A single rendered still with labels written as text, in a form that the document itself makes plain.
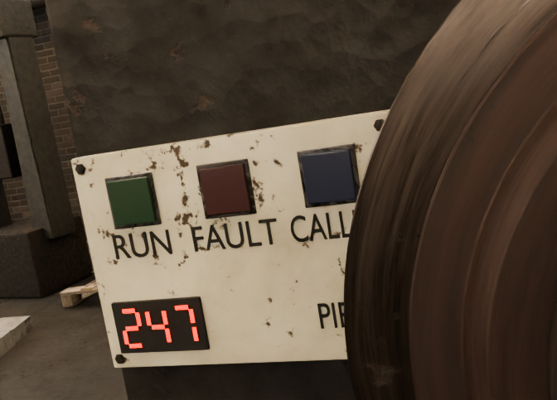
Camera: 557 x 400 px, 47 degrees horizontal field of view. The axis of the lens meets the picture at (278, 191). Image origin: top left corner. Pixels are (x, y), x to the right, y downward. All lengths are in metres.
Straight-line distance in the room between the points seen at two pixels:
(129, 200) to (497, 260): 0.31
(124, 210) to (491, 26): 0.32
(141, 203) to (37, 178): 5.07
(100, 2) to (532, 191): 0.38
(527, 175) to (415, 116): 0.06
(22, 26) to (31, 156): 1.04
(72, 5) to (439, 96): 0.34
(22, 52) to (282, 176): 5.27
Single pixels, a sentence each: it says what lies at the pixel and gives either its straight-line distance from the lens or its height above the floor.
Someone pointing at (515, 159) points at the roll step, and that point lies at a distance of 0.30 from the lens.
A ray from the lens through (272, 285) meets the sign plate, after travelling 0.49.
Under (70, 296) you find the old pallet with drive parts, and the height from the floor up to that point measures 0.08.
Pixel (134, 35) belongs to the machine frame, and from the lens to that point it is 0.53.
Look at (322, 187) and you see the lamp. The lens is 0.46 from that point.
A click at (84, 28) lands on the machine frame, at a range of 0.56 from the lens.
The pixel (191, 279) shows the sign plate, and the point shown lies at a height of 1.13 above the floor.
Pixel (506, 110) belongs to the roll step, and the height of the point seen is 1.24.
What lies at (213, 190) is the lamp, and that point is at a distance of 0.49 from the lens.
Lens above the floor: 1.26
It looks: 8 degrees down
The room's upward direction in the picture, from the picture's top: 9 degrees counter-clockwise
